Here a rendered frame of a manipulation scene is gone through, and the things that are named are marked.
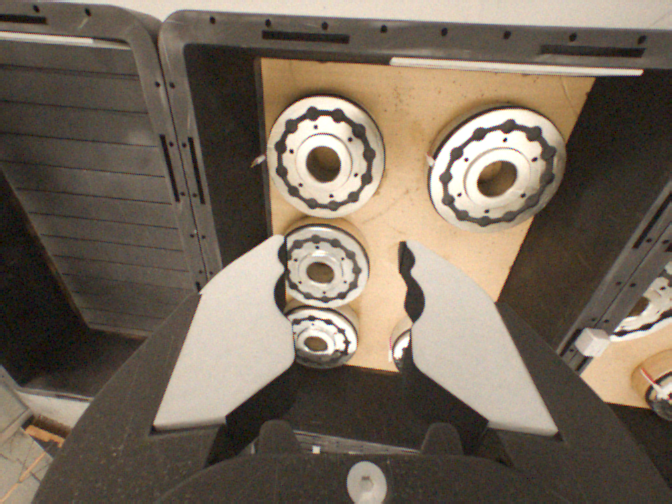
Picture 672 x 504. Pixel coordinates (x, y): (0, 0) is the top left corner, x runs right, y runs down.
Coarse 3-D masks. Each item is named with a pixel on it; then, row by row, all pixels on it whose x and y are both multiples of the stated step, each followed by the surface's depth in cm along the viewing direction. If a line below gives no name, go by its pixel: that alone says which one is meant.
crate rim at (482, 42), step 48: (288, 48) 15; (336, 48) 15; (384, 48) 15; (432, 48) 14; (480, 48) 14; (528, 48) 14; (576, 48) 15; (624, 48) 14; (192, 96) 17; (192, 144) 20; (192, 192) 20; (624, 240) 18; (576, 336) 22; (336, 432) 35
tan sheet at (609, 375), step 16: (656, 336) 33; (608, 352) 35; (624, 352) 35; (640, 352) 35; (656, 352) 34; (592, 368) 37; (608, 368) 37; (624, 368) 36; (592, 384) 38; (608, 384) 38; (624, 384) 38; (608, 400) 40; (624, 400) 39; (640, 400) 39
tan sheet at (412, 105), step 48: (288, 96) 25; (384, 96) 24; (432, 96) 24; (480, 96) 24; (528, 96) 23; (576, 96) 23; (384, 192) 29; (384, 240) 31; (432, 240) 31; (480, 240) 30; (384, 288) 35; (384, 336) 39
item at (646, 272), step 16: (656, 240) 18; (656, 256) 18; (640, 272) 19; (656, 272) 19; (624, 288) 20; (640, 288) 20; (624, 304) 20; (608, 320) 21; (576, 352) 23; (576, 368) 24
